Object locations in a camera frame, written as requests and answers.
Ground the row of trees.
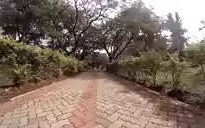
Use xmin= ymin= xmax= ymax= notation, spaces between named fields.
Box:
xmin=0 ymin=0 xmax=205 ymax=70

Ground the red brick path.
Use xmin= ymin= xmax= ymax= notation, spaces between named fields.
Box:
xmin=0 ymin=69 xmax=198 ymax=128

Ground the row of green bushes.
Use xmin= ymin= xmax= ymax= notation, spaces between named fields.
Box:
xmin=105 ymin=39 xmax=205 ymax=101

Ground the long green hedge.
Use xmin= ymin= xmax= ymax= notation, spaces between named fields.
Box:
xmin=0 ymin=32 xmax=88 ymax=90

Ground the bare soil strip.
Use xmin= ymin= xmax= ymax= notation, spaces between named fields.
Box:
xmin=0 ymin=71 xmax=83 ymax=106
xmin=111 ymin=72 xmax=205 ymax=128

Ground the grass lawn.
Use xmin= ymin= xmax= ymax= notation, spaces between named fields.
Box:
xmin=133 ymin=66 xmax=205 ymax=98

